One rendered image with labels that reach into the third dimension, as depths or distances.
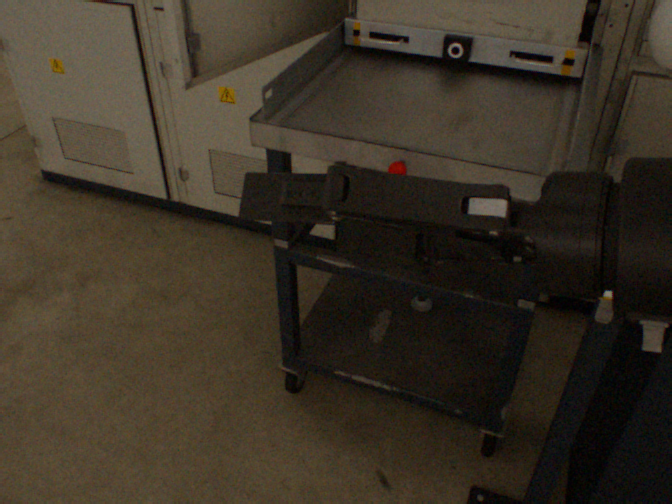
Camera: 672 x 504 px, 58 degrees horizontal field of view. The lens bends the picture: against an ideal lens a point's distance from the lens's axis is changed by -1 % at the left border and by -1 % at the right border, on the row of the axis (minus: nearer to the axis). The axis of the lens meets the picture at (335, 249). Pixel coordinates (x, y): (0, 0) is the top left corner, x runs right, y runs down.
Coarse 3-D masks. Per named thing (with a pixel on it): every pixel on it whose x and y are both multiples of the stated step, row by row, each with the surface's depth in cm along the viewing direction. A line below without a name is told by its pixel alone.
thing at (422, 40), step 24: (384, 24) 139; (384, 48) 142; (408, 48) 140; (432, 48) 138; (480, 48) 134; (504, 48) 132; (528, 48) 130; (552, 48) 128; (576, 48) 127; (576, 72) 129
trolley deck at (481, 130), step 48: (336, 96) 127; (384, 96) 127; (432, 96) 127; (480, 96) 127; (528, 96) 127; (288, 144) 118; (336, 144) 114; (384, 144) 110; (432, 144) 110; (480, 144) 110; (528, 144) 110; (576, 144) 111; (528, 192) 105
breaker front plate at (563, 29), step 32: (384, 0) 137; (416, 0) 134; (448, 0) 132; (480, 0) 129; (512, 0) 127; (544, 0) 125; (576, 0) 122; (480, 32) 133; (512, 32) 131; (544, 32) 128; (576, 32) 126
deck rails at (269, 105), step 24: (312, 48) 130; (336, 48) 143; (288, 72) 122; (312, 72) 133; (264, 96) 114; (288, 96) 124; (576, 96) 126; (264, 120) 117; (576, 120) 103; (552, 144) 110; (552, 168) 103
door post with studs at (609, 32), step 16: (608, 0) 144; (624, 0) 142; (608, 16) 145; (624, 16) 144; (608, 32) 147; (608, 48) 149; (608, 64) 152; (608, 80) 154; (592, 128) 162; (592, 144) 165
